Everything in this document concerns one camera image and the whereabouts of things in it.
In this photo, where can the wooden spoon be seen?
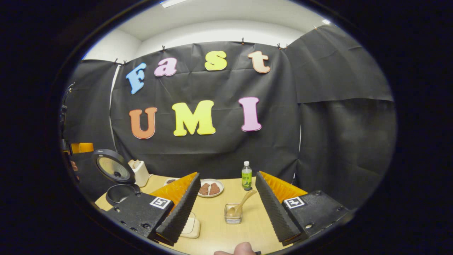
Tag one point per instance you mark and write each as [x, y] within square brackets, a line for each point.
[244, 202]

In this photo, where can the white toaster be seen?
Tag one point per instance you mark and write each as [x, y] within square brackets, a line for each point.
[142, 175]

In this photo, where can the small ceiling light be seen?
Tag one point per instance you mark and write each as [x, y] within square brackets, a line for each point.
[326, 21]

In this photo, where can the clear tray of rice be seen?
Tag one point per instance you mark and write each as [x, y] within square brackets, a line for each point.
[193, 228]

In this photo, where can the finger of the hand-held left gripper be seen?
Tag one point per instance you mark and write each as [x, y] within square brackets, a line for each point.
[82, 147]

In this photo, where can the white round plate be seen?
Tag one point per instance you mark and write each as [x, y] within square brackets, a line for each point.
[219, 184]

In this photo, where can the clear square chopstick holder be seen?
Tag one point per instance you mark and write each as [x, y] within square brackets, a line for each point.
[233, 219]

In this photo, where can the brown bread piece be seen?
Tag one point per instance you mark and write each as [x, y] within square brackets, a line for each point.
[204, 189]
[214, 189]

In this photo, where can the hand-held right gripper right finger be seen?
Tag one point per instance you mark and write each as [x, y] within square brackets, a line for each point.
[277, 216]

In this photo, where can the black backdrop cloth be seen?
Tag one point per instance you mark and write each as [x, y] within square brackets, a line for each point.
[226, 152]

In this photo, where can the green drink bottle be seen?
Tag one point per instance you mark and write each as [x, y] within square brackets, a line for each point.
[246, 179]

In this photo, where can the long ceiling light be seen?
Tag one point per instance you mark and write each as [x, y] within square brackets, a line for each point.
[173, 3]

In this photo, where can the dark grey rice cooker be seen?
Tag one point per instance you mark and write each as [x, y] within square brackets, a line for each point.
[113, 168]

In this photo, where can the white divided grain dish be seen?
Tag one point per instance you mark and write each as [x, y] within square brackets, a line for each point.
[171, 181]

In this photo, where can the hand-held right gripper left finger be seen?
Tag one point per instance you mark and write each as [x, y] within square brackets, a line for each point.
[178, 216]

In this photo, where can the toast slice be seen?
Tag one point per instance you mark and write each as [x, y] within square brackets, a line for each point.
[131, 164]
[137, 163]

